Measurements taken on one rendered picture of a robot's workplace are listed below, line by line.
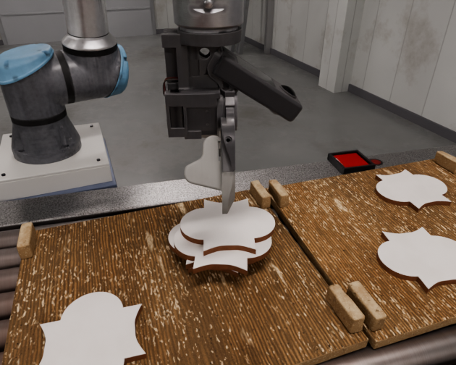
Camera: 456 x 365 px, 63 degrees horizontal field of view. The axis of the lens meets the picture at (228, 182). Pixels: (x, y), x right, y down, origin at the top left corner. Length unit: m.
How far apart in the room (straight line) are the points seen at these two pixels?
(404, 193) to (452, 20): 2.87
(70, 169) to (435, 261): 0.72
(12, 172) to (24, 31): 6.52
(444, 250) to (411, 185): 0.18
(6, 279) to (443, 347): 0.60
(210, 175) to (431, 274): 0.34
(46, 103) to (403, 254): 0.74
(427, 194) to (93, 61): 0.72
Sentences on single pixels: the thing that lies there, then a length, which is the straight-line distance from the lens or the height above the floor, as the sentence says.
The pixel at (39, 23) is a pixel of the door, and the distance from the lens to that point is 7.35.
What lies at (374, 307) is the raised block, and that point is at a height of 0.96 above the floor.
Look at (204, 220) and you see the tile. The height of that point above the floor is 0.99.
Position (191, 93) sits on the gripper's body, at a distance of 0.42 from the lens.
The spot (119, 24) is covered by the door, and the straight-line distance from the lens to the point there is 7.39.
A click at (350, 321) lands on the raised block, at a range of 0.49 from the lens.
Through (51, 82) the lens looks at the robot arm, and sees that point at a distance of 0.88.
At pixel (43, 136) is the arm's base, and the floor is 0.98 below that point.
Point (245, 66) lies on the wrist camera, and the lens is 0.43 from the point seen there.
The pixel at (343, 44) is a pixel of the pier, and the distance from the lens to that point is 4.22.
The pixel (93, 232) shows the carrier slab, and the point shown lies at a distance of 0.65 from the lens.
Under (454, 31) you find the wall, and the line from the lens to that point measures 3.53.
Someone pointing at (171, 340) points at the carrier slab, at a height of 0.94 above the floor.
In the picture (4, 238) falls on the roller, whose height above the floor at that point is 0.92.
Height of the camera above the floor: 1.33
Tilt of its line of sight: 32 degrees down
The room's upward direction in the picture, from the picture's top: straight up
